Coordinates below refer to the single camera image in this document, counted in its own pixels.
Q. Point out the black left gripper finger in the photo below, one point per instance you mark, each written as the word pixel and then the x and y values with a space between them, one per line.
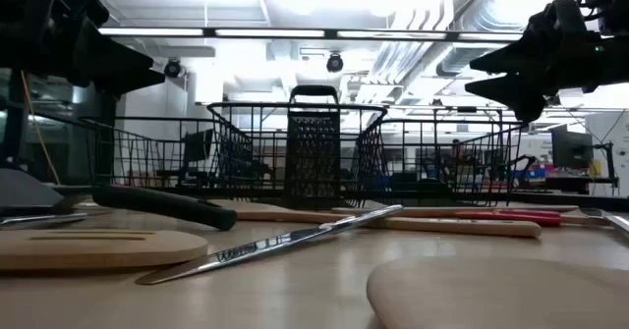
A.
pixel 118 59
pixel 137 81

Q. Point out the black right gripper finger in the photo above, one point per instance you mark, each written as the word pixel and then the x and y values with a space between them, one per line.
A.
pixel 521 95
pixel 521 56

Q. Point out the black spatula with red button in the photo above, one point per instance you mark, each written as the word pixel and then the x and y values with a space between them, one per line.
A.
pixel 162 203

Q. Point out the wooden spork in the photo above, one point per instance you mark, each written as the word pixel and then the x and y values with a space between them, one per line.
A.
pixel 467 227

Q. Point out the steel cutlery piece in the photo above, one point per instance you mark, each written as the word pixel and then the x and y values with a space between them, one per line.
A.
pixel 611 223
pixel 39 220

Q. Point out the wooden slotted spoon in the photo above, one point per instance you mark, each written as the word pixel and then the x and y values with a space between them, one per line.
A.
pixel 98 250

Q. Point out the wooden turner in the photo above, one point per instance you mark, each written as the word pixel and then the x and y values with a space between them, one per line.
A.
pixel 491 294

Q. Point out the steel table knife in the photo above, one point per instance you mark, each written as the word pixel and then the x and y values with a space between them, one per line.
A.
pixel 255 247

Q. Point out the black computer monitor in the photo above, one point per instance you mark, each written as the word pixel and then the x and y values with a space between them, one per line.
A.
pixel 570 149
pixel 199 145

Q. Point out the overhead light bar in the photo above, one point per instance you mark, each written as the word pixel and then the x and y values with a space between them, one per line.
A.
pixel 209 32

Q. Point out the dark office desk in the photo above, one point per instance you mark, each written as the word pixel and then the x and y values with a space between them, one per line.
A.
pixel 565 181

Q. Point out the black box grater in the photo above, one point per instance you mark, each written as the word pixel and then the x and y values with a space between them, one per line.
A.
pixel 312 162

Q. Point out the black ceiling camera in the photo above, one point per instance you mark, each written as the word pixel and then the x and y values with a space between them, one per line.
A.
pixel 334 63
pixel 172 68

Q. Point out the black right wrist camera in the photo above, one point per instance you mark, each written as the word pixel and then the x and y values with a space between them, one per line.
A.
pixel 560 19

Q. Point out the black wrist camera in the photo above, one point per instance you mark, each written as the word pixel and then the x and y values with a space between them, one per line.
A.
pixel 560 19
pixel 83 5

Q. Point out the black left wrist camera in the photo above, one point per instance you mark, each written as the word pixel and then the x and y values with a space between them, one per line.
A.
pixel 83 5

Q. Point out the black vertical post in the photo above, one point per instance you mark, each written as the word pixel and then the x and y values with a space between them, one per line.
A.
pixel 15 123

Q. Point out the black table frame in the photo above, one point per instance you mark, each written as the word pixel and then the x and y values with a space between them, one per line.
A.
pixel 599 202

